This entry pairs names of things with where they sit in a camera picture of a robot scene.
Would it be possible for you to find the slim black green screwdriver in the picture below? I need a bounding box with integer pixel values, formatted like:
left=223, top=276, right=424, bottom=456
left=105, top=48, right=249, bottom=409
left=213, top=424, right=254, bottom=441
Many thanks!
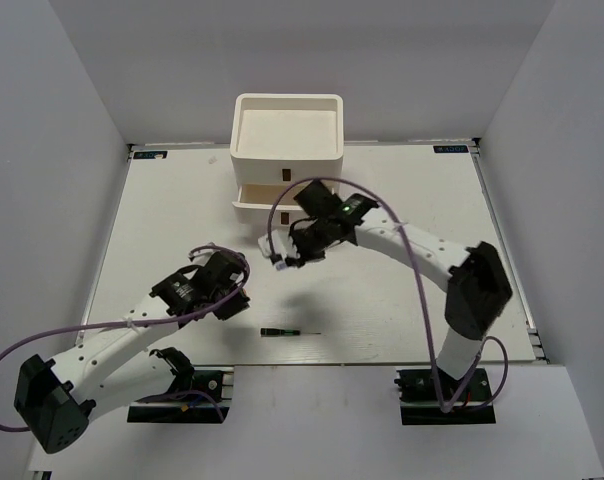
left=260, top=328, right=319, bottom=337

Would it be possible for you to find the white drawer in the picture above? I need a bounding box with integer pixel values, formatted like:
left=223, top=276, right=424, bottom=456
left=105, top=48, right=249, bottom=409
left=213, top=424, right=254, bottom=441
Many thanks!
left=232, top=158, right=343, bottom=185
left=232, top=182, right=307, bottom=227

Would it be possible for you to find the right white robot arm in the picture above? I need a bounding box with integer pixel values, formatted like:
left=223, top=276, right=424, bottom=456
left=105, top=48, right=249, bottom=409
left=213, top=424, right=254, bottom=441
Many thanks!
left=287, top=179, right=513, bottom=399

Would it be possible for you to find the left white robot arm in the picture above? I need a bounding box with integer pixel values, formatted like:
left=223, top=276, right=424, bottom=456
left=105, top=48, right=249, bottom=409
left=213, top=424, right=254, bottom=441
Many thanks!
left=14, top=245, right=250, bottom=454

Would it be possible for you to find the white drawer cabinet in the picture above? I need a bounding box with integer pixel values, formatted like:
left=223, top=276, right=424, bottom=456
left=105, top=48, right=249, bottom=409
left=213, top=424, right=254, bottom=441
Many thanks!
left=229, top=92, right=346, bottom=229

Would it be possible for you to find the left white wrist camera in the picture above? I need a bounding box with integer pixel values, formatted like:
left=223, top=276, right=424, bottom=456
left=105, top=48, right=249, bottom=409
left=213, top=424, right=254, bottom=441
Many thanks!
left=187, top=242, right=218, bottom=261

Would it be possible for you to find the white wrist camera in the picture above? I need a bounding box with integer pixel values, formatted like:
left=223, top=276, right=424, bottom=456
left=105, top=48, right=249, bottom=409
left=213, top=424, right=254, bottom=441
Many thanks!
left=187, top=242, right=218, bottom=261
left=258, top=230, right=298, bottom=271

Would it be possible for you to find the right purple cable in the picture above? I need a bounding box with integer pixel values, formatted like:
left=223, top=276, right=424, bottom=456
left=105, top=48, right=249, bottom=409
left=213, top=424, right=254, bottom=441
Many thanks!
left=267, top=177, right=509, bottom=414

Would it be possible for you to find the purple cable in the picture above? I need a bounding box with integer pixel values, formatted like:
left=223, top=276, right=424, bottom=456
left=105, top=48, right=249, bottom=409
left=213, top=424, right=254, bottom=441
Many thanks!
left=267, top=177, right=509, bottom=414
left=0, top=244, right=253, bottom=432

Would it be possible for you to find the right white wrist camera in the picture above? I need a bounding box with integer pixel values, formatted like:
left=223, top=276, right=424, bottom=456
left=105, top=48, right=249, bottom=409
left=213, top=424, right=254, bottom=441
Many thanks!
left=258, top=230, right=298, bottom=271

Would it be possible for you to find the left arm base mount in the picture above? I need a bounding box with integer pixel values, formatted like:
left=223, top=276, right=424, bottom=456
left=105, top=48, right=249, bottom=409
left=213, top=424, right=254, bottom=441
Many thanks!
left=127, top=347, right=234, bottom=424

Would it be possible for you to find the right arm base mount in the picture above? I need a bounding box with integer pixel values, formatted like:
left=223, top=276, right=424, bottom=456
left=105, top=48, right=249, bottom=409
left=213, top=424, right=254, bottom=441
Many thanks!
left=394, top=367, right=498, bottom=427

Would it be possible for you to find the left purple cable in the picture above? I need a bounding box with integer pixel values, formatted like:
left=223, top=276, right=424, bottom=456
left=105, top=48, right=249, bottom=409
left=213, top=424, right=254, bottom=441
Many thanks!
left=0, top=244, right=253, bottom=432

